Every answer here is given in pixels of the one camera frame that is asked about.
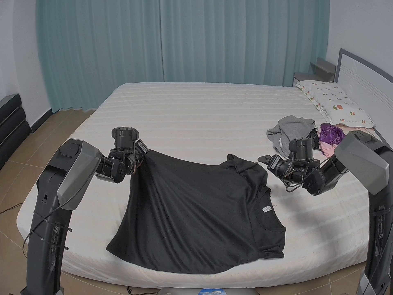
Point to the grey bedside table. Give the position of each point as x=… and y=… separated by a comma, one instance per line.
x=319, y=72

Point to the black chest of drawers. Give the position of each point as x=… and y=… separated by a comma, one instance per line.
x=12, y=124

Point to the black T-shirt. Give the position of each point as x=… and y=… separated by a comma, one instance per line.
x=190, y=210

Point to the pile of clothes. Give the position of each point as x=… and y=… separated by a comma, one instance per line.
x=330, y=135

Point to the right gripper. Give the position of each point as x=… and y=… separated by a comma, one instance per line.
x=281, y=170

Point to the blue-green curtain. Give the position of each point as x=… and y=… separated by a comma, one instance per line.
x=98, y=41
x=245, y=32

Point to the grey garment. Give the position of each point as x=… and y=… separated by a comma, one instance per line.
x=291, y=127

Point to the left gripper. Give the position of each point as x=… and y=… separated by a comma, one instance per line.
x=134, y=163

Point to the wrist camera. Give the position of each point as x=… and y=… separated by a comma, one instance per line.
x=276, y=160
x=142, y=147

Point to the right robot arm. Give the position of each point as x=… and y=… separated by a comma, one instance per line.
x=362, y=161

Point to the bed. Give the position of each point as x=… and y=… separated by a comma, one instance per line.
x=199, y=118

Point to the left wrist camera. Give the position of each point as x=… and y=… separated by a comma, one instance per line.
x=142, y=147

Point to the white printed pillow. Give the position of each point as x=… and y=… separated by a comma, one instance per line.
x=334, y=100

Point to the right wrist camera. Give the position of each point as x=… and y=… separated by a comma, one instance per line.
x=276, y=160

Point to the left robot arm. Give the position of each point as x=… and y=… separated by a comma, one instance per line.
x=46, y=226

